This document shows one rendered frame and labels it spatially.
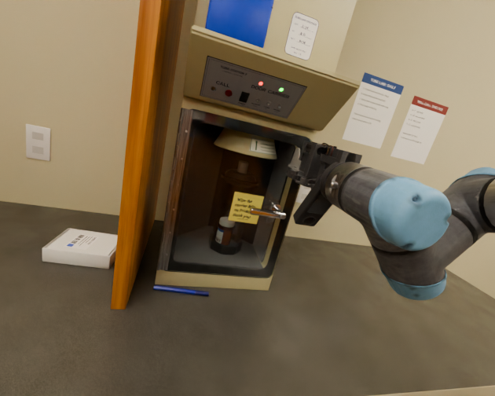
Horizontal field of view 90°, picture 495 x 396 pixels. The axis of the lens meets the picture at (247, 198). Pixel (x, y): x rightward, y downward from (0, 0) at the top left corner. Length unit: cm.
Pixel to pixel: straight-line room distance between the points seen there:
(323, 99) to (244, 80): 16
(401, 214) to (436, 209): 4
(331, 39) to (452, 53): 93
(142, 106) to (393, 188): 40
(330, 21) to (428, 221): 48
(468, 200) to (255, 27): 41
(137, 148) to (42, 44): 67
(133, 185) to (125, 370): 32
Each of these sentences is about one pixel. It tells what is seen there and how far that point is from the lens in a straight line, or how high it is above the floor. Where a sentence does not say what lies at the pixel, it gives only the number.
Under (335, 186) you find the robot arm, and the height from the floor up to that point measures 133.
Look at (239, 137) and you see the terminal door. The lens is 57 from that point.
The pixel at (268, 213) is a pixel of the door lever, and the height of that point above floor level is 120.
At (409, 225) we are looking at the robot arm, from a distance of 31.
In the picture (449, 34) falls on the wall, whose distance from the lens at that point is 151.
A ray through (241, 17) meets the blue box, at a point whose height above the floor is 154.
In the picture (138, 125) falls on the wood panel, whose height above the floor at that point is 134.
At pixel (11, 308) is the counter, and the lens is 71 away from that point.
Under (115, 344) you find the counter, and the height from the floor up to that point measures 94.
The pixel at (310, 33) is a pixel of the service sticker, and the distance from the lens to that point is 65.
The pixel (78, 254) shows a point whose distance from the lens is 78.
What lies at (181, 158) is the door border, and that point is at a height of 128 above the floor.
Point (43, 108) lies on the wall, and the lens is 111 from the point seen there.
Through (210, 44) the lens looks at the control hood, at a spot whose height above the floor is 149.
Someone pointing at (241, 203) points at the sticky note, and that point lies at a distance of 61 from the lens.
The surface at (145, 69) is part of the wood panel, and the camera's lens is 49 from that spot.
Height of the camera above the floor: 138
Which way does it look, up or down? 16 degrees down
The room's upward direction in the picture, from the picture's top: 14 degrees clockwise
